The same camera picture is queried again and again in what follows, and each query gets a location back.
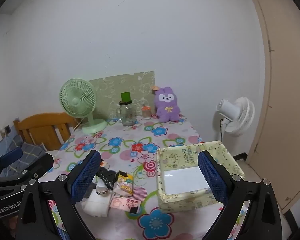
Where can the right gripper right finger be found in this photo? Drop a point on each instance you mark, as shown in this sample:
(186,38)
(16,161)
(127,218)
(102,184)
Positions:
(262,220)

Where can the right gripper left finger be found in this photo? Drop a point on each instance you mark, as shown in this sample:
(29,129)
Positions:
(35,219)

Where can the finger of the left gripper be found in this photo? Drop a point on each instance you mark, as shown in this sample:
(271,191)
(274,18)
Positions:
(34,171)
(10,157)

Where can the black plastic bag roll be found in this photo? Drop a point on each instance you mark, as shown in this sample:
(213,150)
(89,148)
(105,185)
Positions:
(109,177)

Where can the pink cartoon tissue pack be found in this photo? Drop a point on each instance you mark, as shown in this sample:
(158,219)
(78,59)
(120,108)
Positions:
(125,204)

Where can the yellow cartoon tissue pack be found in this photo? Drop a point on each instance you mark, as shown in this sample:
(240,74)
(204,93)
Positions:
(123,184)

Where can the grey plaid pillow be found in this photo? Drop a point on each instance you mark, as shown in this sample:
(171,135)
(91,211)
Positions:
(30,154)

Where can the wooden chair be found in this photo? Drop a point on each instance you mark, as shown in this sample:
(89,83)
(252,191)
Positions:
(50,129)

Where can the beige door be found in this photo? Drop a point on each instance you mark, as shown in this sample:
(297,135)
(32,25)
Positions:
(275,151)

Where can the yellow patterned storage box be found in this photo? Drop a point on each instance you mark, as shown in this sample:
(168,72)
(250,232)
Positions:
(181,185)

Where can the green desk fan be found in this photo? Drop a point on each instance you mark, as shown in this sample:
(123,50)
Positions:
(78,98)

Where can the floral tablecloth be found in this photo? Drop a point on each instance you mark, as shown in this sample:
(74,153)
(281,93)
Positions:
(142,151)

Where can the white standing fan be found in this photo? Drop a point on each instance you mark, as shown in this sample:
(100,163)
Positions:
(237,117)

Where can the glass jar with green lid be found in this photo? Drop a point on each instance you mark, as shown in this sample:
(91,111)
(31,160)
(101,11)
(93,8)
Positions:
(127,113)

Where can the green patterned backboard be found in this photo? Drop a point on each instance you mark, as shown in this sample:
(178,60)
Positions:
(110,91)

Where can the small cotton swab jar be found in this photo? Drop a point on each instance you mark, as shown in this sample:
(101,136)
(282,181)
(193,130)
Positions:
(146,112)

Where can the purple plush bunny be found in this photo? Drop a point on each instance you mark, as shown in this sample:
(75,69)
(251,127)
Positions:
(166,105)

